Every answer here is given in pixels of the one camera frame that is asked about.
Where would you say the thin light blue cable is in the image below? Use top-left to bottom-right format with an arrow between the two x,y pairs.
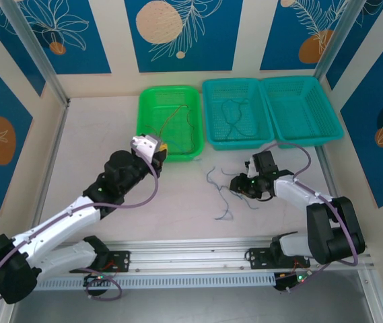
166,140 -> 201,162

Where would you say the thin dark blue cable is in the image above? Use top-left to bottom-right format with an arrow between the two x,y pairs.
221,168 -> 260,210

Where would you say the thin red cable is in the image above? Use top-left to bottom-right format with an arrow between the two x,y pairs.
159,105 -> 189,134

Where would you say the thin dark teal cable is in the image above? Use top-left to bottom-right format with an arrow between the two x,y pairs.
220,98 -> 256,141

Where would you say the green plastic basket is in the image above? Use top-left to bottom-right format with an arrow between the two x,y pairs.
134,84 -> 206,165

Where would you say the teal plastic basket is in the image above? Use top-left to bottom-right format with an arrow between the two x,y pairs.
201,78 -> 275,151
260,75 -> 344,149

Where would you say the black controller board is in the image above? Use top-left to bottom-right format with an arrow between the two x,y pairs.
274,271 -> 308,293
83,273 -> 111,297

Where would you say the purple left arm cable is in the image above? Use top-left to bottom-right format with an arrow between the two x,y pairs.
0,147 -> 160,303

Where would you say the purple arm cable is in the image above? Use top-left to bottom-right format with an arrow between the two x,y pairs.
0,147 -> 160,303
265,141 -> 360,266

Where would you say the thin dark brown cable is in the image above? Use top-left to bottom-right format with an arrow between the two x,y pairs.
186,110 -> 201,155

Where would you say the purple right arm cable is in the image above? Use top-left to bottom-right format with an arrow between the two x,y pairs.
265,141 -> 360,266

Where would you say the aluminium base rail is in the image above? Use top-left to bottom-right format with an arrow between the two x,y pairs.
105,237 -> 372,270

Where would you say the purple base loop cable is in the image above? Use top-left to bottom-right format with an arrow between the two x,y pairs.
280,262 -> 333,294
85,267 -> 123,301

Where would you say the grey slotted cable duct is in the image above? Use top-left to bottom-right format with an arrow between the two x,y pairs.
34,271 -> 276,291

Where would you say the aluminium frame post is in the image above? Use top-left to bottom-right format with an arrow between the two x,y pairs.
314,0 -> 363,80
357,268 -> 383,323
1,0 -> 71,107
0,301 -> 19,323

